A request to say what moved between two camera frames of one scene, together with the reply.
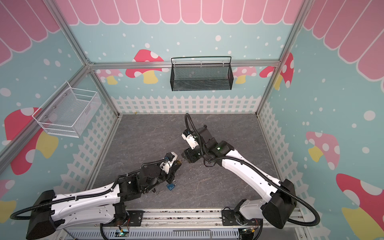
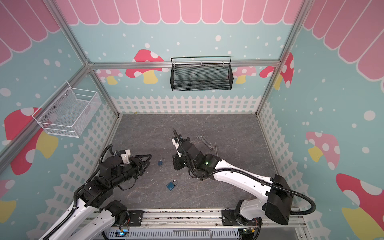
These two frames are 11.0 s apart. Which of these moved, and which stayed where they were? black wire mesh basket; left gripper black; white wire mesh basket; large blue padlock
Moved: left gripper black
Stayed: white wire mesh basket; black wire mesh basket; large blue padlock
